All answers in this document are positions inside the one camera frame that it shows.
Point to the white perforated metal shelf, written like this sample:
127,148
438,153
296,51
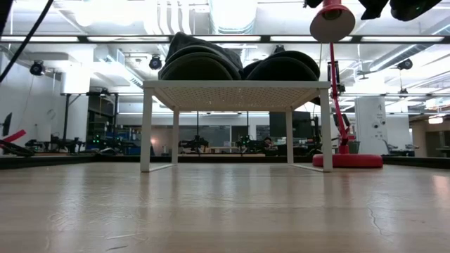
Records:
235,84

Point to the black ceiling spotlight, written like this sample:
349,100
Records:
37,68
155,63
405,64

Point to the black background robot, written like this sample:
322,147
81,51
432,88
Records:
193,144
250,144

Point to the dark grey baseball cap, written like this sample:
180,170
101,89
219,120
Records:
299,54

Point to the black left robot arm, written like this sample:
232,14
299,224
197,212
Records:
4,14

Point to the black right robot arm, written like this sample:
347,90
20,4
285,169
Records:
411,10

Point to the dark monitor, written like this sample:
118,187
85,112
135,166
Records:
299,130

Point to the person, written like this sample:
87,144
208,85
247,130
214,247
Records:
269,142

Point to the green bin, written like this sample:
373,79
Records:
353,147

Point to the white pillar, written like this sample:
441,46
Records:
371,123

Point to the navy blue baseball cap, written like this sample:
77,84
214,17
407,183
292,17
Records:
197,40
281,72

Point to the red desk lamp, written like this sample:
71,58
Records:
348,161

